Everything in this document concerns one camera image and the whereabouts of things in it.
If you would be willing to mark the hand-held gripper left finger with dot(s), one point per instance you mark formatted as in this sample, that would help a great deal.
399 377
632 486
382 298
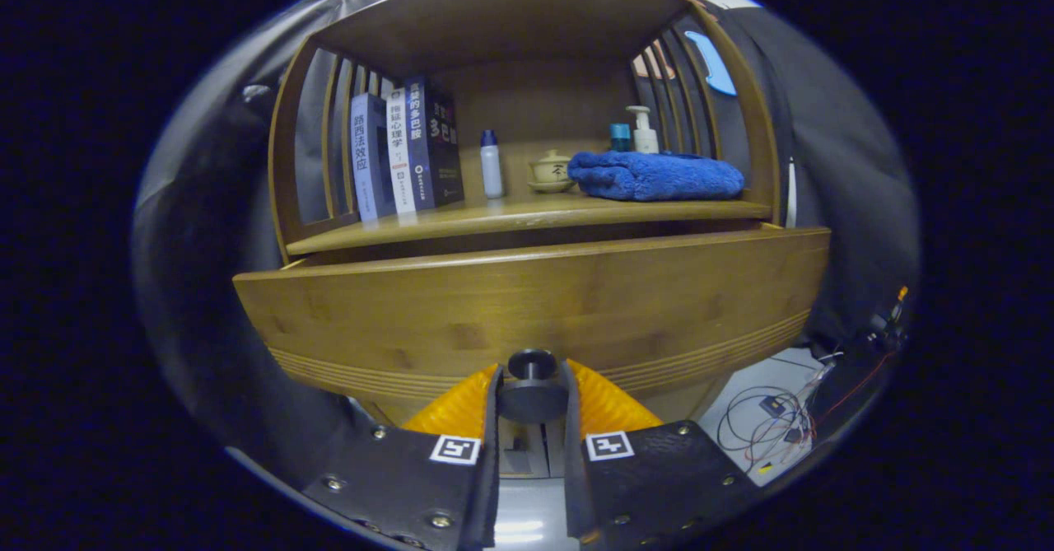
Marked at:
491 485

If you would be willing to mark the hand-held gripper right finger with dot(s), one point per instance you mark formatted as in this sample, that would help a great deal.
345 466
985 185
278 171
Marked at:
574 485

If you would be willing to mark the wooden drawer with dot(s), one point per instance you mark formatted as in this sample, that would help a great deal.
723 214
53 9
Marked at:
535 304

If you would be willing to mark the wooden countertop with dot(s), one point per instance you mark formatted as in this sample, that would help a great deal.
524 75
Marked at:
510 213

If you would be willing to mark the wooden cabinet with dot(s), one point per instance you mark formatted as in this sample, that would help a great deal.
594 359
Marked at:
535 106

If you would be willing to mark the beige lidded tea cup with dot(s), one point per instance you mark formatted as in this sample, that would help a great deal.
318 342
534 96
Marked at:
550 172

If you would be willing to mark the white bottle blue cap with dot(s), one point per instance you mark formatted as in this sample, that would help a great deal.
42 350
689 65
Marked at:
492 168

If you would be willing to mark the blue folded towel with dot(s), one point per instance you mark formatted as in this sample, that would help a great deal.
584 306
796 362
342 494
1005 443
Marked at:
659 176

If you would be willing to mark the white spine book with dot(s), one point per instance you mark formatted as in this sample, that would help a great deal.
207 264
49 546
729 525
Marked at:
400 151

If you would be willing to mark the dark blue book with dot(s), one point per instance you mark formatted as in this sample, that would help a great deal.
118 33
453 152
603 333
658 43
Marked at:
436 143

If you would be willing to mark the teal bottle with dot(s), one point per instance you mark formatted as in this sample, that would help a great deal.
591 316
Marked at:
619 137

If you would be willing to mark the light blue book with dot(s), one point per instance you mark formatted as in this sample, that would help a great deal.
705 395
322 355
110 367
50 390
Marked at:
369 156

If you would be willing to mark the white pump bottle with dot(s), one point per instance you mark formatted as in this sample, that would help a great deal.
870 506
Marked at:
645 137

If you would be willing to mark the orange tipped tool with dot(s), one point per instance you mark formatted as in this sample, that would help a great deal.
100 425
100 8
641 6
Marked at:
891 316

